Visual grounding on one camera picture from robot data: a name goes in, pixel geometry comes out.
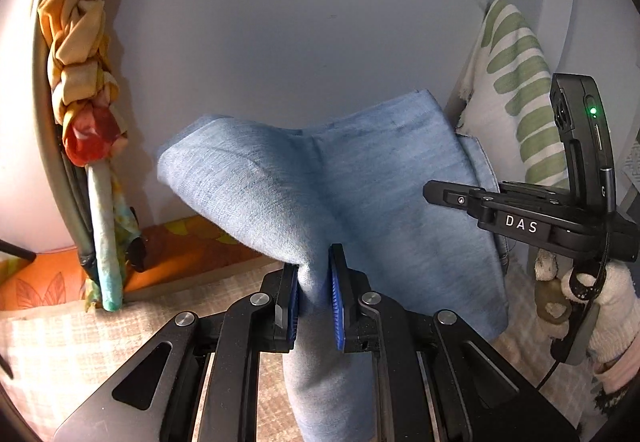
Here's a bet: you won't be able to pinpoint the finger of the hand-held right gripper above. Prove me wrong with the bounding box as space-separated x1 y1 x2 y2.
422 179 501 220

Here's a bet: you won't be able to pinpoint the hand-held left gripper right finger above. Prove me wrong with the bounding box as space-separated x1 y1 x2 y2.
327 245 581 442

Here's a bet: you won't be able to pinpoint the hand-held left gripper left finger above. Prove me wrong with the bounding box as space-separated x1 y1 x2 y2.
52 265 301 442

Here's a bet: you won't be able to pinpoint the light blue denim pants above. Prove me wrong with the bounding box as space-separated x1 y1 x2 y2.
156 90 511 442

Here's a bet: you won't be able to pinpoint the person's right forearm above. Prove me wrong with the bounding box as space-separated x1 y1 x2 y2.
592 357 640 428

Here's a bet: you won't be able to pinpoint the person's right hand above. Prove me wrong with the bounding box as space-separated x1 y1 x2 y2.
532 249 637 364

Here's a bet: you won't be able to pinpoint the beige checked bedspread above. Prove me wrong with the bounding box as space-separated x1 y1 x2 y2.
0 262 601 442

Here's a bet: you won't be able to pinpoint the orange floral knotted curtain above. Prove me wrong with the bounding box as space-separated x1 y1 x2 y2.
37 0 138 313

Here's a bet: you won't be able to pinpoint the black cable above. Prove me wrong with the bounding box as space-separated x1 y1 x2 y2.
536 227 613 390

